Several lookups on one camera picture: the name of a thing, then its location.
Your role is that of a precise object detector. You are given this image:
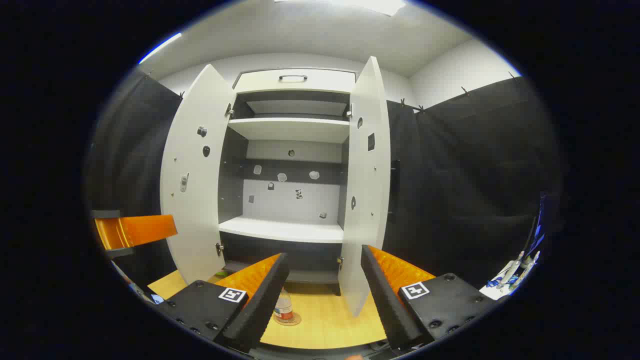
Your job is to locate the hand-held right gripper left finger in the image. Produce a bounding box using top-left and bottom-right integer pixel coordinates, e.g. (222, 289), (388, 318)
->
(155, 252), (291, 353)

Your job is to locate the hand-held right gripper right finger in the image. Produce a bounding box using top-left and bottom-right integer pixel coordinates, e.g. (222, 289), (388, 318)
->
(361, 245), (501, 351)

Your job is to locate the clear plastic bottle red label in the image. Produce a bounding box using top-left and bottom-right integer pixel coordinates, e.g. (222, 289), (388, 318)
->
(273, 287), (295, 321)

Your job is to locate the round cork coaster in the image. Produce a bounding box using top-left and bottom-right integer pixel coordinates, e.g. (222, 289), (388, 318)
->
(272, 311), (302, 327)

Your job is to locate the white cabinet left door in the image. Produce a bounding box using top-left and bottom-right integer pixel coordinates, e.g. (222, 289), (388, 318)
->
(160, 64), (237, 286)

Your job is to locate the white cabinet door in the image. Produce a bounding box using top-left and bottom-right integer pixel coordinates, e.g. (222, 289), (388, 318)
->
(160, 64), (237, 286)
(338, 56), (392, 318)

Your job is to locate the white cabinet right door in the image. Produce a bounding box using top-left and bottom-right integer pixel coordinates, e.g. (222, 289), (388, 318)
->
(338, 56), (392, 318)

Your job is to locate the white and grey cabinet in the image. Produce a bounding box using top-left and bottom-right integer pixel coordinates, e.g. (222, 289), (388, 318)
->
(217, 67), (358, 296)

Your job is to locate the white and blue clutter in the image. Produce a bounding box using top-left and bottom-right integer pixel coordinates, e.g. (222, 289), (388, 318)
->
(479, 250), (542, 301)

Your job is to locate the black backdrop cloth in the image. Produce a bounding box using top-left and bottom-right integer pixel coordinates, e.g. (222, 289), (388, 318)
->
(87, 70), (557, 292)

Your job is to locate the ceiling light panel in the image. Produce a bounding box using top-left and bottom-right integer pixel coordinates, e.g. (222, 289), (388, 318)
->
(275, 0), (407, 17)

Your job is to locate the white cabinet drawer with handle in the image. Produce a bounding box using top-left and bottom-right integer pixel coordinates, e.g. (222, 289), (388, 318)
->
(234, 69), (357, 94)

